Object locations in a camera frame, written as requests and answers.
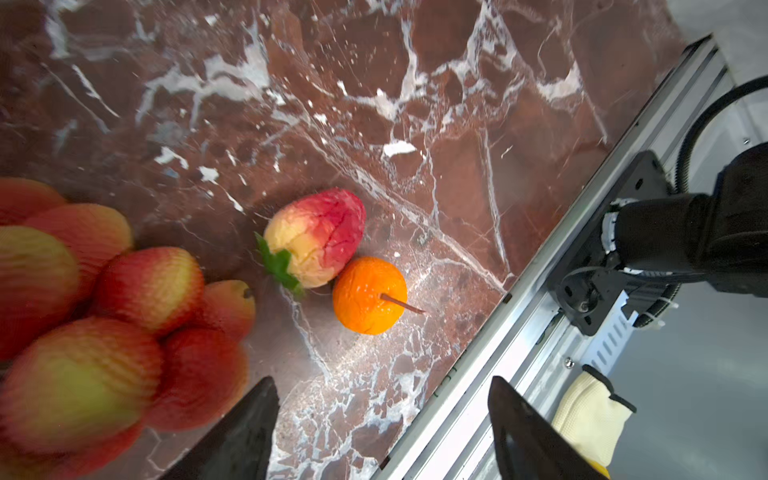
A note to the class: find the fake orange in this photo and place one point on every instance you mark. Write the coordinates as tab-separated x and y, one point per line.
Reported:
370	295

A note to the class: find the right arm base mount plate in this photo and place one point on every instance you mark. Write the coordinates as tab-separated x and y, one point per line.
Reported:
587	280

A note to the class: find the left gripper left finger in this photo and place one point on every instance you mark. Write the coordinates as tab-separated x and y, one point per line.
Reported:
239	445

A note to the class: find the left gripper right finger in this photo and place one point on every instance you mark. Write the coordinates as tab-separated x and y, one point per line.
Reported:
525	444

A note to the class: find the red fake grape bunch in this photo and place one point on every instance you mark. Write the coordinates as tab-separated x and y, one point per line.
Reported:
100	340

